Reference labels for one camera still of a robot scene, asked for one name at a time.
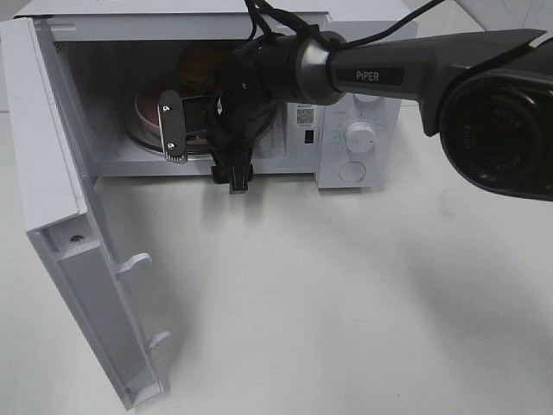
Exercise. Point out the white microwave door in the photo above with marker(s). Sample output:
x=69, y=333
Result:
x=63, y=216

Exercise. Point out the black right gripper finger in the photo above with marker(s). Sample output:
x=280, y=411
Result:
x=219, y=133
x=239, y=153

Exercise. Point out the white microwave oven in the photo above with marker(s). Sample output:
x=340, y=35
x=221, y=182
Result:
x=111, y=49

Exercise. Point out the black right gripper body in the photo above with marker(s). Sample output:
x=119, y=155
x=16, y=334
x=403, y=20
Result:
x=238, y=95

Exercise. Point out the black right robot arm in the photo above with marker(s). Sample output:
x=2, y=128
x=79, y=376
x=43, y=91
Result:
x=486, y=95

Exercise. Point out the pink round plate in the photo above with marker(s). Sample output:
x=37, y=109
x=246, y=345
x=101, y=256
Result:
x=146, y=100

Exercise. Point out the burger with lettuce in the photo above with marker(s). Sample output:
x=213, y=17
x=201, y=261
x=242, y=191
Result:
x=197, y=64

